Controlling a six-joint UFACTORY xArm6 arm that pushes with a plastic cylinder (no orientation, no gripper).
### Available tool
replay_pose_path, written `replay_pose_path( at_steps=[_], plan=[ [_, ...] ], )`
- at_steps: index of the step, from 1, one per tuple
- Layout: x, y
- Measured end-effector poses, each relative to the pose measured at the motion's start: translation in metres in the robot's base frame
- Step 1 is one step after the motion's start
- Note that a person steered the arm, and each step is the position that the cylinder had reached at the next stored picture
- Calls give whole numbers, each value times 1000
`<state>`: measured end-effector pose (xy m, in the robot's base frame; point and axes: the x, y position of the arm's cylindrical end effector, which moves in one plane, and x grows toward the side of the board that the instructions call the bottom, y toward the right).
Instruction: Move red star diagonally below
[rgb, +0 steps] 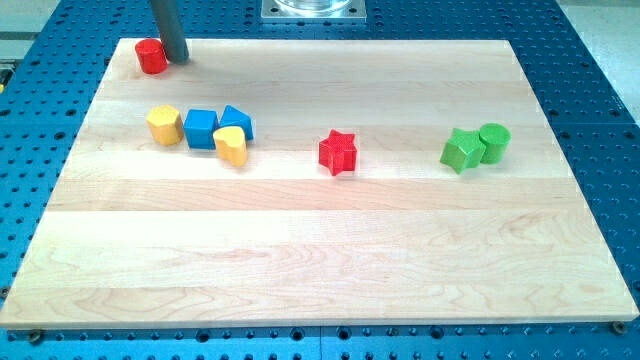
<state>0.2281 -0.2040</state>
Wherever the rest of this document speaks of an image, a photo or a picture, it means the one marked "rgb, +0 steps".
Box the blue cube block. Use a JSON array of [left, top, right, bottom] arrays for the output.
[[184, 109, 218, 150]]

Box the right board clamp screw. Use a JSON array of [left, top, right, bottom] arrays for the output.
[[611, 321, 627, 335]]

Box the red star block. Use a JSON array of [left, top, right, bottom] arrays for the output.
[[318, 129, 357, 176]]

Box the board clamp screw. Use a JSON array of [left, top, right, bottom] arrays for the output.
[[611, 321, 627, 335], [26, 329, 43, 344]]

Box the green cylinder block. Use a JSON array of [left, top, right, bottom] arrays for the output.
[[479, 123, 511, 164]]

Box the yellow hexagon block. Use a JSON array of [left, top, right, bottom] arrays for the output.
[[146, 105, 184, 146]]

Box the wooden board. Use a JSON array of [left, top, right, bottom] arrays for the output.
[[1, 38, 638, 329]]

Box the yellow heart block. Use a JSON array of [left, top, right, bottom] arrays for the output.
[[213, 126, 248, 167]]

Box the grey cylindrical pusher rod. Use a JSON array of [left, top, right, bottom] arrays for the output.
[[150, 0, 189, 65]]

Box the red cylinder block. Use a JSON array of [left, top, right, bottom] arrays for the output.
[[134, 38, 168, 75]]

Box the blue triangle block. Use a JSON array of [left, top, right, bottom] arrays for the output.
[[219, 105, 254, 141]]

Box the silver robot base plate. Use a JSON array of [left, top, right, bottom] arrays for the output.
[[260, 0, 367, 22]]

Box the left board clamp screw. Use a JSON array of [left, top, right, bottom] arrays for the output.
[[26, 329, 43, 344]]

